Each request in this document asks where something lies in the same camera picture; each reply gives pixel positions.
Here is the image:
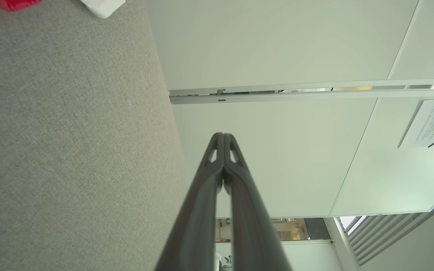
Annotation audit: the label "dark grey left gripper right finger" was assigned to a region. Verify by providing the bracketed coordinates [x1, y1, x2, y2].
[224, 133, 293, 271]

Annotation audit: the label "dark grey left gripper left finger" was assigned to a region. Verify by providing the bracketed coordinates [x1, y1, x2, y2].
[155, 132, 224, 271]

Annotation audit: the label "red t-shirt white sleeves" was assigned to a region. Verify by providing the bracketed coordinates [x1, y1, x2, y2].
[79, 0, 126, 19]

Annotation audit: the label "red shorts white waistband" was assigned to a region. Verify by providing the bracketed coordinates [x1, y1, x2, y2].
[0, 0, 43, 12]

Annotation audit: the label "grey window blinds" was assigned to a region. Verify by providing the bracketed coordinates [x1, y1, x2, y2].
[347, 180, 434, 266]

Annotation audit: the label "white paper notice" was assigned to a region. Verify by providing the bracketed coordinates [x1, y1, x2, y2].
[397, 97, 434, 150]

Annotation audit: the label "grey partition post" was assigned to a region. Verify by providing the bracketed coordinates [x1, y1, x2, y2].
[169, 78, 434, 105]

